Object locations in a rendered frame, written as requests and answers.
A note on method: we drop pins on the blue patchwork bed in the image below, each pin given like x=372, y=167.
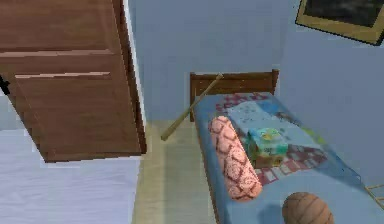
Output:
x=300, y=173

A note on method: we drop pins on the wooden baseball bat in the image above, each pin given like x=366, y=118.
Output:
x=191, y=108

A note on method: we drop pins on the pink patterned bolster pillow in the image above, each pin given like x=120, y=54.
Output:
x=235, y=160

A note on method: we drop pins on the teal printed box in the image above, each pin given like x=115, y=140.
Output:
x=268, y=146

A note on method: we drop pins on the brown wooden room door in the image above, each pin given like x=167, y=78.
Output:
x=73, y=100

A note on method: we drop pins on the brown basketball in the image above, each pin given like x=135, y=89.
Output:
x=307, y=209

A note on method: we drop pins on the gold framed dark picture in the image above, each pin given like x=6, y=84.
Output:
x=343, y=16

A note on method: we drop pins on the pale wooden furniture piece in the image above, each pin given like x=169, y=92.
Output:
x=376, y=193

